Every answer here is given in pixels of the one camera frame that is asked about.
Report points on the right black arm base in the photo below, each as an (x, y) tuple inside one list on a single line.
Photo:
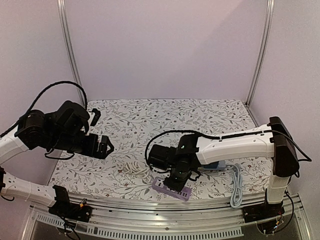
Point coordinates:
[(261, 211)]

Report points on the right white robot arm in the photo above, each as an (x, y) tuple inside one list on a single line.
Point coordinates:
[(196, 149)]

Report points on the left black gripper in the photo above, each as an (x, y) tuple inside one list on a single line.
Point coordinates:
[(91, 151)]

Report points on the blue cube plug adapter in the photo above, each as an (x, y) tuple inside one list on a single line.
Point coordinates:
[(208, 167)]

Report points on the right aluminium frame post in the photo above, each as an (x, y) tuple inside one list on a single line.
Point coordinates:
[(262, 51)]

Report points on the floral patterned table mat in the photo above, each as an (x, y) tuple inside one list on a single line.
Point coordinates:
[(130, 125)]

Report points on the grey-blue power strip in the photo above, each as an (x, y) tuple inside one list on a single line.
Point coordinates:
[(221, 166)]

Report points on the aluminium front rail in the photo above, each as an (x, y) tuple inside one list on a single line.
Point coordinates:
[(205, 219)]

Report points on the aluminium frame post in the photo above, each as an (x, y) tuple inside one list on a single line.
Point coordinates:
[(262, 51), (62, 12)]

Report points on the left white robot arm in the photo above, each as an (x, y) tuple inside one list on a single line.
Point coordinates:
[(66, 129)]

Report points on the left aluminium frame post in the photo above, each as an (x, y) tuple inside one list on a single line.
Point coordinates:
[(62, 12)]

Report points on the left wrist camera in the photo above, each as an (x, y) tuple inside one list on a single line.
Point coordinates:
[(94, 116)]

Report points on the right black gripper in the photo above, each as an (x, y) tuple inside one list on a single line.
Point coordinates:
[(174, 183)]

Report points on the purple power strip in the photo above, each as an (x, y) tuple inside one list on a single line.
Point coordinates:
[(158, 185)]

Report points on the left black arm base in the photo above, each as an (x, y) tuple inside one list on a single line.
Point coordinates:
[(73, 211)]

